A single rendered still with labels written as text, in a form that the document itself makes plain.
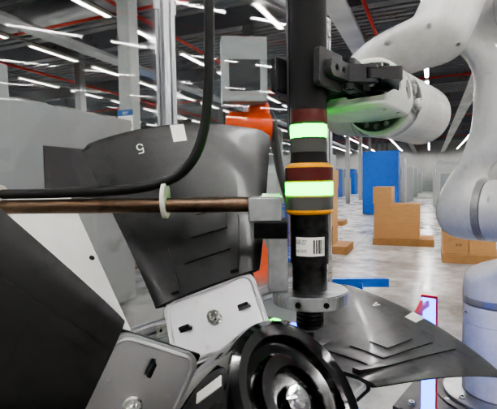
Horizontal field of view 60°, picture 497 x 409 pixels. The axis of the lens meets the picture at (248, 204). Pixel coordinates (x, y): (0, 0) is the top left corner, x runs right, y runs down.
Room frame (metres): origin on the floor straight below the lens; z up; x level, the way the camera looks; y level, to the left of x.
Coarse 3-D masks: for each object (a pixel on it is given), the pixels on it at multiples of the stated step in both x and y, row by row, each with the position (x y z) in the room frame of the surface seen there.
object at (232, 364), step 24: (240, 336) 0.30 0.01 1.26; (264, 336) 0.31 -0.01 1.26; (288, 336) 0.32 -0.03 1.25; (312, 336) 0.34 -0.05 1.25; (216, 360) 0.30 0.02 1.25; (240, 360) 0.28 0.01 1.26; (264, 360) 0.30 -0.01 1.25; (288, 360) 0.31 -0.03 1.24; (312, 360) 0.33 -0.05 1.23; (192, 384) 0.30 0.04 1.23; (240, 384) 0.27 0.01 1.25; (264, 384) 0.28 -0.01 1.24; (288, 384) 0.30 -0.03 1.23; (312, 384) 0.31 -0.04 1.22; (336, 384) 0.32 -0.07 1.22; (192, 408) 0.29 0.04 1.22; (216, 408) 0.26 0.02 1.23; (240, 408) 0.25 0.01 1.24; (264, 408) 0.27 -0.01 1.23; (288, 408) 0.28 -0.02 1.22; (312, 408) 0.30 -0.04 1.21; (336, 408) 0.31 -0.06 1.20
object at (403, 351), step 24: (336, 312) 0.56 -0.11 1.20; (360, 312) 0.56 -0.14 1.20; (384, 312) 0.56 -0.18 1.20; (408, 312) 0.58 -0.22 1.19; (336, 336) 0.49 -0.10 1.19; (360, 336) 0.49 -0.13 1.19; (384, 336) 0.49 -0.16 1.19; (408, 336) 0.50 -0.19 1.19; (432, 336) 0.52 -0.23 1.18; (336, 360) 0.43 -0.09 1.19; (360, 360) 0.43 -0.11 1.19; (384, 360) 0.43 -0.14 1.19; (408, 360) 0.45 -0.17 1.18; (432, 360) 0.46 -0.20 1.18; (456, 360) 0.48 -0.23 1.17; (480, 360) 0.50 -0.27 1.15; (384, 384) 0.39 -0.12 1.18
